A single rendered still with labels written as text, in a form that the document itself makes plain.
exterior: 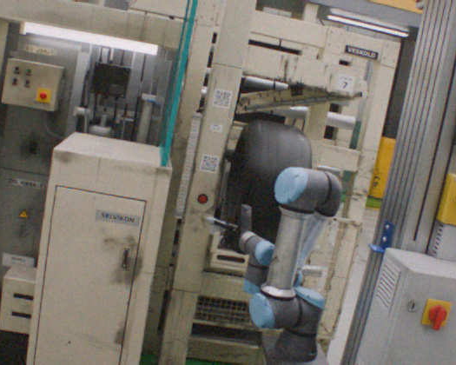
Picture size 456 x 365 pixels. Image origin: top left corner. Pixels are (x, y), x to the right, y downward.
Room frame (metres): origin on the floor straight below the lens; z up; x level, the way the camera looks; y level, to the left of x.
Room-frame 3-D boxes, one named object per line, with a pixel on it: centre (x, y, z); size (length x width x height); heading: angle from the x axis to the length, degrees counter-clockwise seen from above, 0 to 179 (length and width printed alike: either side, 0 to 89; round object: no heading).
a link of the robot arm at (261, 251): (2.04, -0.15, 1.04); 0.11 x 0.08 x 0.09; 31
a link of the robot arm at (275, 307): (1.91, -0.23, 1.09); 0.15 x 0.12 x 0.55; 121
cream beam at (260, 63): (3.09, -0.22, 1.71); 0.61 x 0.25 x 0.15; 99
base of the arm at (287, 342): (1.98, -0.34, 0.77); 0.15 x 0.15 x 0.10
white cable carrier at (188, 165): (2.68, 0.19, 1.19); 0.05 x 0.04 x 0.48; 9
